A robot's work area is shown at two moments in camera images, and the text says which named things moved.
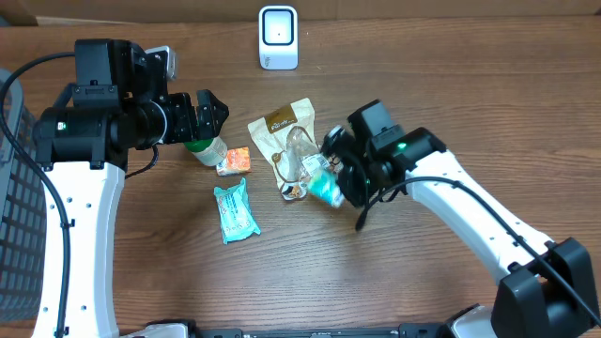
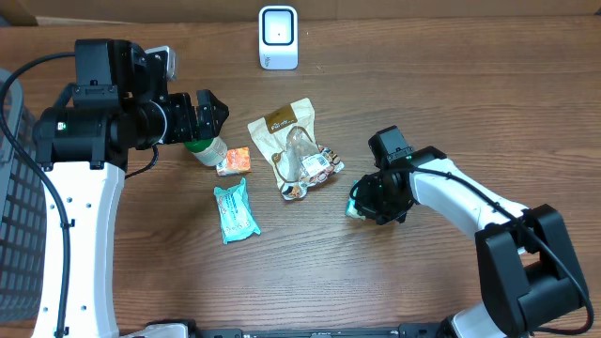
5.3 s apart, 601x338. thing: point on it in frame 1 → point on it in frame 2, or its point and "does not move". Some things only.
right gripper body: x=357 y=182 → x=376 y=199
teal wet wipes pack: x=237 y=219 does not move
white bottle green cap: x=211 y=152 does not move
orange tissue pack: x=237 y=161 does not move
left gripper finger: x=209 y=108 does not move
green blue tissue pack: x=322 y=182 → x=350 y=206
